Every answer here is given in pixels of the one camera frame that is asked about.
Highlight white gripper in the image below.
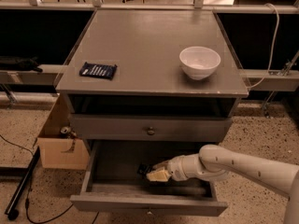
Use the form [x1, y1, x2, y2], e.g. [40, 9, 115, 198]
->
[147, 156, 188, 182]

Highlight blue rxbar wrapper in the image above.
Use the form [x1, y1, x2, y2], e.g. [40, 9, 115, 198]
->
[79, 63, 118, 80]

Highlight cardboard box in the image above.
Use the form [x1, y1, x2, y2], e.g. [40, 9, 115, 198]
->
[36, 96, 90, 170]

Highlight white hanging cable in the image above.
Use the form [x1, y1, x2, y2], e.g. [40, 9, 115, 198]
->
[246, 3, 280, 90]

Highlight open grey lower drawer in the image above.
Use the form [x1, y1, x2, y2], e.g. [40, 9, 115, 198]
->
[70, 140, 227, 217]

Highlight black floor cable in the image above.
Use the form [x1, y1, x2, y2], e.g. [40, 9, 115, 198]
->
[0, 133, 101, 224]

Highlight closed grey upper drawer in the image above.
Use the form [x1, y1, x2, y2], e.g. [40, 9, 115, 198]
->
[70, 114, 232, 143]

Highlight black cloth on rail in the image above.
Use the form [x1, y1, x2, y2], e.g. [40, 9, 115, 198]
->
[0, 56, 43, 72]

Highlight brown chocolate rxbar wrapper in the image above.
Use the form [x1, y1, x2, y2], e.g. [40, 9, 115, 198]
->
[137, 163, 153, 176]

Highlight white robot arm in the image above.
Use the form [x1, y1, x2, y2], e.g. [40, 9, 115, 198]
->
[146, 145, 299, 224]

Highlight round brass drawer knob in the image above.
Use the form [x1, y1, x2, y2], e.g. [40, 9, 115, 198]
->
[147, 127, 155, 135]

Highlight metal soda can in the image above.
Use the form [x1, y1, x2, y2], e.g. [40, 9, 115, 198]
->
[60, 126, 71, 134]

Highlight grey wooden drawer cabinet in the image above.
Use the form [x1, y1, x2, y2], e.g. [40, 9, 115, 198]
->
[55, 8, 249, 161]

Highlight white ceramic bowl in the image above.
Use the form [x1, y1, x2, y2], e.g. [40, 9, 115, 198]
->
[179, 47, 221, 80]

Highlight black pole on floor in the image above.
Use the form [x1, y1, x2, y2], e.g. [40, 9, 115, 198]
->
[1, 149, 40, 220]

